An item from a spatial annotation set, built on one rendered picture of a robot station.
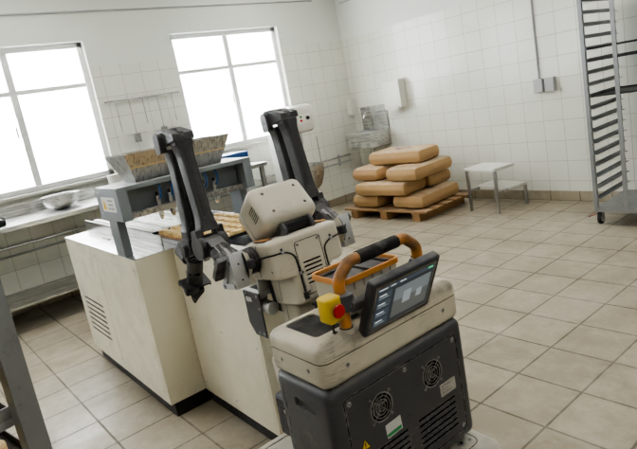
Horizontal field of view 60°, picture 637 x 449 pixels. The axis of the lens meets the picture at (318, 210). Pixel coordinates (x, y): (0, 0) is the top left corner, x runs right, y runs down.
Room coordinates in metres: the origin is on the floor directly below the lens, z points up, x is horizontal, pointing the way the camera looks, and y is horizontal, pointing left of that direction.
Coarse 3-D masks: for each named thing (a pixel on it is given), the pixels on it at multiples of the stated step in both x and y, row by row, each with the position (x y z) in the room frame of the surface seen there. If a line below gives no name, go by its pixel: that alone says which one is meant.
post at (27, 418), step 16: (0, 288) 0.73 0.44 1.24; (0, 304) 0.73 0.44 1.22; (0, 320) 0.72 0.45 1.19; (0, 336) 0.72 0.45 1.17; (16, 336) 0.73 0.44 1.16; (0, 352) 0.71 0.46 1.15; (16, 352) 0.73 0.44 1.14; (0, 368) 0.72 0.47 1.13; (16, 368) 0.72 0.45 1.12; (16, 384) 0.72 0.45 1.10; (32, 384) 0.73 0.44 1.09; (16, 400) 0.71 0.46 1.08; (32, 400) 0.73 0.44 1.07; (16, 416) 0.71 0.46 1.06; (32, 416) 0.72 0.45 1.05; (32, 432) 0.72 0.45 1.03; (32, 448) 0.71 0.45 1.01; (48, 448) 0.73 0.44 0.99
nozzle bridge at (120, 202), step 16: (224, 160) 2.98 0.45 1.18; (240, 160) 2.90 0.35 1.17; (160, 176) 2.71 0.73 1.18; (208, 176) 2.87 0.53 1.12; (224, 176) 2.93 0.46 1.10; (240, 176) 2.95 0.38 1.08; (96, 192) 2.76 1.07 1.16; (112, 192) 2.55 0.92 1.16; (128, 192) 2.62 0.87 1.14; (144, 192) 2.67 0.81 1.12; (208, 192) 2.81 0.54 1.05; (224, 192) 2.86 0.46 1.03; (240, 192) 3.00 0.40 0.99; (112, 208) 2.60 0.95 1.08; (128, 208) 2.53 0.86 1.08; (144, 208) 2.64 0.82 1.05; (160, 208) 2.65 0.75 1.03; (240, 208) 3.03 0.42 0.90; (112, 224) 2.65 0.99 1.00; (128, 240) 2.61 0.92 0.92; (128, 256) 2.60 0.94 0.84
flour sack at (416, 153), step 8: (432, 144) 6.02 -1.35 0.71; (376, 152) 6.24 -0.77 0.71; (384, 152) 6.14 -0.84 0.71; (392, 152) 6.04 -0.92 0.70; (400, 152) 5.95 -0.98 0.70; (408, 152) 5.87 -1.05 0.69; (416, 152) 5.79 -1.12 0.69; (424, 152) 5.82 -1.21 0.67; (432, 152) 5.92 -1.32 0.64; (376, 160) 6.17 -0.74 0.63; (384, 160) 6.09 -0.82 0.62; (392, 160) 6.01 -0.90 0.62; (400, 160) 5.94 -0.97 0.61; (408, 160) 5.87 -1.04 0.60; (416, 160) 5.80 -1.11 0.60; (424, 160) 5.85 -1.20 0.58
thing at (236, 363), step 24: (240, 240) 2.51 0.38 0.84; (216, 288) 2.30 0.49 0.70; (192, 312) 2.56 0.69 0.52; (216, 312) 2.34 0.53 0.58; (240, 312) 2.16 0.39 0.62; (216, 336) 2.39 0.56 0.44; (240, 336) 2.20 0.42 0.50; (216, 360) 2.44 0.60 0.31; (240, 360) 2.24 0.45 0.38; (264, 360) 2.07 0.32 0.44; (216, 384) 2.50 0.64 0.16; (240, 384) 2.28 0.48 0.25; (264, 384) 2.10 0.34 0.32; (240, 408) 2.34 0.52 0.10; (264, 408) 2.13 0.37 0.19; (264, 432) 2.24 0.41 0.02
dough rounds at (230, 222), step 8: (216, 216) 2.79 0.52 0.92; (224, 216) 2.81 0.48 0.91; (232, 216) 2.72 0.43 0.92; (176, 224) 2.76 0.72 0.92; (224, 224) 2.56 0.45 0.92; (232, 224) 2.49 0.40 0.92; (240, 224) 2.46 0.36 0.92; (160, 232) 2.68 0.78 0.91; (168, 232) 2.60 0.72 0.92; (176, 232) 2.56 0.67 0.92; (208, 232) 2.42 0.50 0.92; (232, 232) 2.34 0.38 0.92; (240, 232) 2.34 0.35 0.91
